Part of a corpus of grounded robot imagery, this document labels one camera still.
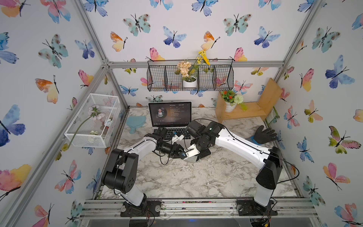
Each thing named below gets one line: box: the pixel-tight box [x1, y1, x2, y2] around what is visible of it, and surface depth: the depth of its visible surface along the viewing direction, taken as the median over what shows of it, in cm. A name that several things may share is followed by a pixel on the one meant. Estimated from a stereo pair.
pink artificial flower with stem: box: [68, 104, 105, 149], surface depth 75 cm
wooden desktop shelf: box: [215, 77, 284, 124], surface depth 107 cm
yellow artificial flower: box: [196, 49, 211, 66], surface depth 84 cm
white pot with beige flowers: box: [174, 61, 199, 88], surface depth 89 cm
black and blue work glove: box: [245, 125, 278, 146], surface depth 103 cm
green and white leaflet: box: [265, 105, 280, 124], surface depth 111 cm
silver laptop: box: [147, 101, 193, 148], surface depth 103 cm
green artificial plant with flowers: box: [221, 89, 248, 112], surface depth 98 cm
